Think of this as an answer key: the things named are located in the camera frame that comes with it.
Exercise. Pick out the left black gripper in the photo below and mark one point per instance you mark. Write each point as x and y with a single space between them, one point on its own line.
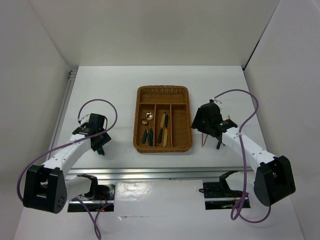
105 138

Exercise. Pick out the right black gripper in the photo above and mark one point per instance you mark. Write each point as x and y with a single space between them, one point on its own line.
199 115

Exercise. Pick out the gold knife green handle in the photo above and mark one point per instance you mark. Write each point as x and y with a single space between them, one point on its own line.
165 136
163 124

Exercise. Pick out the small gold spoon green handle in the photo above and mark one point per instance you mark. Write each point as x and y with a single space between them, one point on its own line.
145 134

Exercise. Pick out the large gold spoon green handle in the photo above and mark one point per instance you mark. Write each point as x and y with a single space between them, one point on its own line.
149 117

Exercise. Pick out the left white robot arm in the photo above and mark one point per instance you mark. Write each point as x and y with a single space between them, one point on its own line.
46 187

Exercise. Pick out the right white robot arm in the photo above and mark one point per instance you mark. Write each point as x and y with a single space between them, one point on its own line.
274 178

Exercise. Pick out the wicker cutlery tray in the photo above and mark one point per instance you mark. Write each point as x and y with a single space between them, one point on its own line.
159 99

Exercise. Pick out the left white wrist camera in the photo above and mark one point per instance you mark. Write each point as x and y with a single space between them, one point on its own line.
84 118

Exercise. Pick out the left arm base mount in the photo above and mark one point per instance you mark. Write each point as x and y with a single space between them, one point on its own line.
97 193

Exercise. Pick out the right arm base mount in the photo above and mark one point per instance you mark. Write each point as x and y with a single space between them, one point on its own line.
218 195

